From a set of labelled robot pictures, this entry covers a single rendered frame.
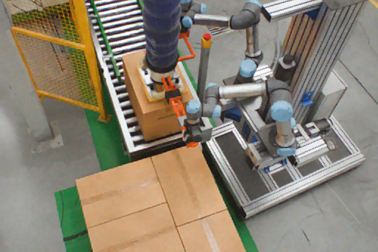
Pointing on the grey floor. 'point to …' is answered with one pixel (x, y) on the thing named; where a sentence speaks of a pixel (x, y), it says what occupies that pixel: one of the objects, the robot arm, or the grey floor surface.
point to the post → (203, 68)
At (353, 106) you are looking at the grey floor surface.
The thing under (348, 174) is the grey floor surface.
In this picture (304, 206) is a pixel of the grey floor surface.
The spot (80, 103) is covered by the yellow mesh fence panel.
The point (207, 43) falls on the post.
